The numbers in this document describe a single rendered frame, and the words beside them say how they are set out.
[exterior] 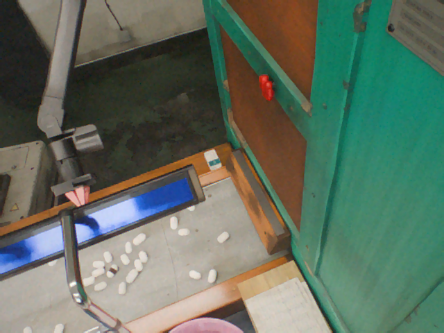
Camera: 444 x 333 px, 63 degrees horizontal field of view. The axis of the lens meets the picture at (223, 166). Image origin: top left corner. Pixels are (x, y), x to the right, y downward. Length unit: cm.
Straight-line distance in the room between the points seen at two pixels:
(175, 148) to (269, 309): 151
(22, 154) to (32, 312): 95
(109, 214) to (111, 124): 187
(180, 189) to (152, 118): 180
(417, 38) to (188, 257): 81
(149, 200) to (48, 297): 50
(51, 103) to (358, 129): 77
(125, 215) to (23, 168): 118
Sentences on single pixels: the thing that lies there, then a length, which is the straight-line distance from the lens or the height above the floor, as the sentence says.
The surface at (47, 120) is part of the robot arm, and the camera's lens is 100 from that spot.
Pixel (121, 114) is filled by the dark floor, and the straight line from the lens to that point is 258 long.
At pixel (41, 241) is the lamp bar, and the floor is 108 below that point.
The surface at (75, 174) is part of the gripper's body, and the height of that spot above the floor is 94.
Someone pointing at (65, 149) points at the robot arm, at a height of 99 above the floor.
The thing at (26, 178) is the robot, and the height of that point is 47.
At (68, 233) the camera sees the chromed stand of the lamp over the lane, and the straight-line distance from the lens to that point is 67.
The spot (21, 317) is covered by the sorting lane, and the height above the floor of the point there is 74.
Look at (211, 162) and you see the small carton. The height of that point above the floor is 79.
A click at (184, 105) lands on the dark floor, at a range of 248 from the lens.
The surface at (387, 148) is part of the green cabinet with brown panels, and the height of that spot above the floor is 134.
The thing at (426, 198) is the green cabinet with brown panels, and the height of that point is 133.
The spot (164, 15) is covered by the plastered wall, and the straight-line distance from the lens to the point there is 286.
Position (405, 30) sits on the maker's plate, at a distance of 33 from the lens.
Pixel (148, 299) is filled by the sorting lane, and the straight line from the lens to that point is 99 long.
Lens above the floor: 163
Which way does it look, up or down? 52 degrees down
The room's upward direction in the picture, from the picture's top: 12 degrees counter-clockwise
